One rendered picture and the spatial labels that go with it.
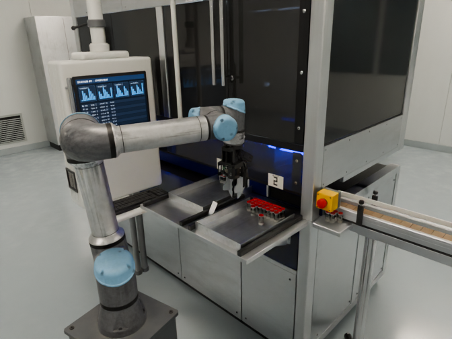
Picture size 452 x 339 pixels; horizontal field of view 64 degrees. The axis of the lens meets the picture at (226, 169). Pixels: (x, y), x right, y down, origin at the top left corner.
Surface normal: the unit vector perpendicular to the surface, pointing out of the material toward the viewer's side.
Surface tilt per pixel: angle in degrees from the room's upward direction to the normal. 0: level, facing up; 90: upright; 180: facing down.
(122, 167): 90
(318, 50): 90
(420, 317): 0
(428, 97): 90
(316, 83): 90
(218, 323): 0
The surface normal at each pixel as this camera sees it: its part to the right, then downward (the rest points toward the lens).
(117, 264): 0.03, -0.89
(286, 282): -0.70, 0.26
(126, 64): 0.68, 0.23
